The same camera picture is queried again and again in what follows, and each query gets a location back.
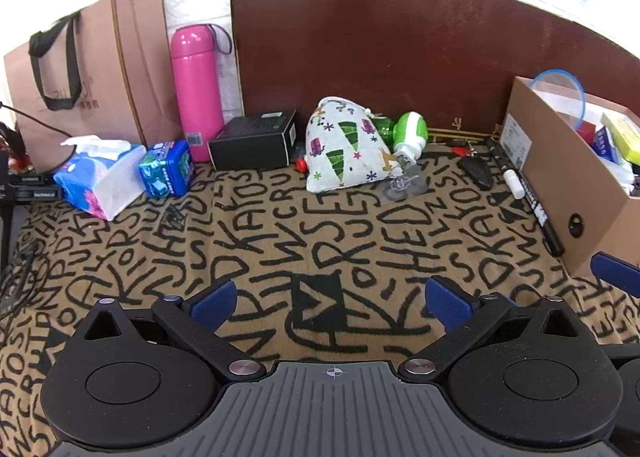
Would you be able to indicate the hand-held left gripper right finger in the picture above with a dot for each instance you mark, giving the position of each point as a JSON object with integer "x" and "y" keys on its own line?
{"x": 450, "y": 302}

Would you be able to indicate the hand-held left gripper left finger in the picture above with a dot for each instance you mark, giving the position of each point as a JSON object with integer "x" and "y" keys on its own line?
{"x": 215, "y": 304}

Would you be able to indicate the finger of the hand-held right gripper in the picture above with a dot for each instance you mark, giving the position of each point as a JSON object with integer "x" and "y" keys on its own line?
{"x": 617, "y": 274}

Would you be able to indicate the black marker pen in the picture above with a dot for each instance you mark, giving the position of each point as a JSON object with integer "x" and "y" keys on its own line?
{"x": 542, "y": 222}

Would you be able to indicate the brown cardboard box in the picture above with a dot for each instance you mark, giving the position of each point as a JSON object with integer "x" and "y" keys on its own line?
{"x": 550, "y": 162}

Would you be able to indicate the green and white bottle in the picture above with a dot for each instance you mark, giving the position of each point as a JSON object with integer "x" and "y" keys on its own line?
{"x": 410, "y": 129}

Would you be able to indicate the white tree-print pouch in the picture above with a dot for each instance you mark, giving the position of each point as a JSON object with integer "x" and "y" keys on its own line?
{"x": 345, "y": 147}

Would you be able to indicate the letter-printed desktop cloth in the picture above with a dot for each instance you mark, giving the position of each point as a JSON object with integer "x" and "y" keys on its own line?
{"x": 300, "y": 237}

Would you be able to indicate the clear suction hook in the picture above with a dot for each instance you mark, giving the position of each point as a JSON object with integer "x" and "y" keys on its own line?
{"x": 400, "y": 189}

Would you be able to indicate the blue packet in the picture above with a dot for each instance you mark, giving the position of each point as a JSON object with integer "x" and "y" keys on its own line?
{"x": 605, "y": 144}

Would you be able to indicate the yellow box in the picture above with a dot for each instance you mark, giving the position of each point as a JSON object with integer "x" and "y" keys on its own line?
{"x": 625, "y": 134}

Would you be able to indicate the blue-green wipes pack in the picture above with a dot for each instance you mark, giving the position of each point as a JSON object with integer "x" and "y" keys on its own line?
{"x": 167, "y": 169}

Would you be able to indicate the red plastic packet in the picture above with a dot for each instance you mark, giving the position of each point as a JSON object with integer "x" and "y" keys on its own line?
{"x": 300, "y": 164}

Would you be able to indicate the black cardboard box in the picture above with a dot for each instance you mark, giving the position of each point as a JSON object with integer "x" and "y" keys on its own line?
{"x": 250, "y": 142}

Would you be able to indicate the gold fence ornament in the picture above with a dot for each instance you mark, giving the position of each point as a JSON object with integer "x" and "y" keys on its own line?
{"x": 450, "y": 131}

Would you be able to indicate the blue tissue pack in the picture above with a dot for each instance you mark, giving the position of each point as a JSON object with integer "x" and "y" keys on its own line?
{"x": 95, "y": 182}

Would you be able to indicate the clear lid with blue rim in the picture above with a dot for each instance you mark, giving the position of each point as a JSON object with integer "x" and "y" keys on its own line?
{"x": 560, "y": 92}

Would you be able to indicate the black metal stand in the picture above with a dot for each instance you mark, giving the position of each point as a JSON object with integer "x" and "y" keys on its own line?
{"x": 35, "y": 193}

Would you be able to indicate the pink thermos bottle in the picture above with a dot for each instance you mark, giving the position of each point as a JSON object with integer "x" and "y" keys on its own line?
{"x": 195, "y": 87}

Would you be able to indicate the brown paper shopping bag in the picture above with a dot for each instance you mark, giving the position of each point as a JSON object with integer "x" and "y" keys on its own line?
{"x": 100, "y": 87}

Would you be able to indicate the dark brown wooden board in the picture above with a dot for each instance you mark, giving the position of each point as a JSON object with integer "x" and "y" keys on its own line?
{"x": 400, "y": 37}

